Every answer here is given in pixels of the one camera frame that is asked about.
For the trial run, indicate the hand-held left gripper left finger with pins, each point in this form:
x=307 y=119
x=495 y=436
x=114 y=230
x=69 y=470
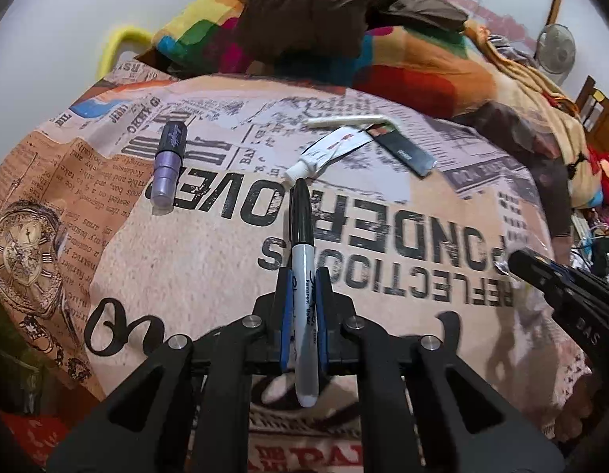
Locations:
x=285 y=325

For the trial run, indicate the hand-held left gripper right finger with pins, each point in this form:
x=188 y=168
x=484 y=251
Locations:
x=320 y=325

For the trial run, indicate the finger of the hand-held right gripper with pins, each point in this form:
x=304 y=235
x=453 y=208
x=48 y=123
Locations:
x=536 y=276
x=600 y=286

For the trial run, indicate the black and grey marker pen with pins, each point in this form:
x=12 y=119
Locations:
x=302 y=236

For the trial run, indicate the small white toothpaste tube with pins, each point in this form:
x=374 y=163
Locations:
x=329 y=150

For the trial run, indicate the black rectangular card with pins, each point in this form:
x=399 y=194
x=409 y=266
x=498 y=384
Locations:
x=408 y=152

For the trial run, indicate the purple lipstick tube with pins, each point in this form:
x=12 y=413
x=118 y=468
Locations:
x=167 y=172

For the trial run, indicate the white plastic stick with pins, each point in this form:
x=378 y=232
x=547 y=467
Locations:
x=349 y=120

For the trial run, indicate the red plush toy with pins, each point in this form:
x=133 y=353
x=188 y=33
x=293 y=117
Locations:
x=607 y=177

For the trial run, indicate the newspaper print blanket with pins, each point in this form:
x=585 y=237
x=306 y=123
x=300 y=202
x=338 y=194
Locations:
x=196 y=256

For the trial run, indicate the wooden bed headboard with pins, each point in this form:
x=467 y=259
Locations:
x=600 y=113

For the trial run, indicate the yellow cartoon blanket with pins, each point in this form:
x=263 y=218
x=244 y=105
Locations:
x=546 y=93

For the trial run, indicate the standing electric fan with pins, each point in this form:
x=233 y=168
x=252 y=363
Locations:
x=556 y=49

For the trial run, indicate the colourful patchwork quilt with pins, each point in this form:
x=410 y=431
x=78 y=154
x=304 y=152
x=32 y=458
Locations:
x=423 y=74

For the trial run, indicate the red paper packet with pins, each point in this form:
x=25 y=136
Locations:
x=23 y=438

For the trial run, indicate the brown padded jacket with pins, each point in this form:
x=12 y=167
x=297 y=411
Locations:
x=304 y=5

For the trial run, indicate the yellow foam tube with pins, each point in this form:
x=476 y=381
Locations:
x=122 y=39

